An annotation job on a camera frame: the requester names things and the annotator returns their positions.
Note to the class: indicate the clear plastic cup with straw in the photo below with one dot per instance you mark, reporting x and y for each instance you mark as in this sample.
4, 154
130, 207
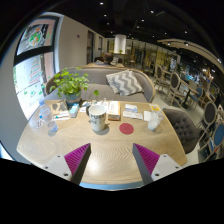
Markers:
155, 120

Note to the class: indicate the group of oval-back dining chairs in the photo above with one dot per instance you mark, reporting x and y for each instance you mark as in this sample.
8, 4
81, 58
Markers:
175, 84

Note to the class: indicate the grey white zigzag cushion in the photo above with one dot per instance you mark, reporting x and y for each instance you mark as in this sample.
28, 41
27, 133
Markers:
124, 82

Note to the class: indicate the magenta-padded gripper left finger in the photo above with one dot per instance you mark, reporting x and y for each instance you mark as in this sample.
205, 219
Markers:
77, 156

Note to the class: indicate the clear water bottle blue cap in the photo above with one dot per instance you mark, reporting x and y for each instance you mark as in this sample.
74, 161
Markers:
46, 115

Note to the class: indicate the white paper napkin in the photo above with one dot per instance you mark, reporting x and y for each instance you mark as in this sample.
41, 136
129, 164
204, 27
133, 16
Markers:
147, 116

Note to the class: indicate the white orange booklet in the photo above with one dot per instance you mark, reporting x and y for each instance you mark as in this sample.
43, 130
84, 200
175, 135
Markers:
114, 110

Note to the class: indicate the grey curved sofa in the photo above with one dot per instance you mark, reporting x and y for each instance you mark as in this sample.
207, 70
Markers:
100, 92

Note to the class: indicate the long white printed card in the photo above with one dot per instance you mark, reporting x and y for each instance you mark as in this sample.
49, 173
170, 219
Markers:
132, 115

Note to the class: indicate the potted green leafy plant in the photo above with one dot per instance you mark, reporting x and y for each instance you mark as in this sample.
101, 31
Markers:
70, 85

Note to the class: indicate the flat round red coaster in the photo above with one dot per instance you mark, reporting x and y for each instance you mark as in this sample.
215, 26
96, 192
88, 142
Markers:
126, 128

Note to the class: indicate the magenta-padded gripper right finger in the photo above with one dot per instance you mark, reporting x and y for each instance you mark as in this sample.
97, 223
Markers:
146, 156

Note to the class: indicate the window with holiday stickers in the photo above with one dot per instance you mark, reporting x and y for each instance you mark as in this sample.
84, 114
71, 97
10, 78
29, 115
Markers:
31, 76

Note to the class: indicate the white card blue print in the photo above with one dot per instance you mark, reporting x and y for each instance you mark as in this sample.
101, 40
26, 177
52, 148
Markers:
130, 107

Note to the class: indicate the white mug black lettering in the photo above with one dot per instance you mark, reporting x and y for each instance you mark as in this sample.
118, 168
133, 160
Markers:
97, 120

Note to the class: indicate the small light blue box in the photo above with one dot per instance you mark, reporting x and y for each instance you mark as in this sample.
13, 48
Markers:
74, 110

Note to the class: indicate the dark grey tufted armchair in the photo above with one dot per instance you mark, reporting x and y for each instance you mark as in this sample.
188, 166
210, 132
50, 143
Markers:
183, 128

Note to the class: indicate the person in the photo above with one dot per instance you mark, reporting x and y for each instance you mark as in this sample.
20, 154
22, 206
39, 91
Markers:
107, 58

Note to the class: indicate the yellow square table sticker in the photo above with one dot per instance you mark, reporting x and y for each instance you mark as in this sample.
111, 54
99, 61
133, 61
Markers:
155, 107

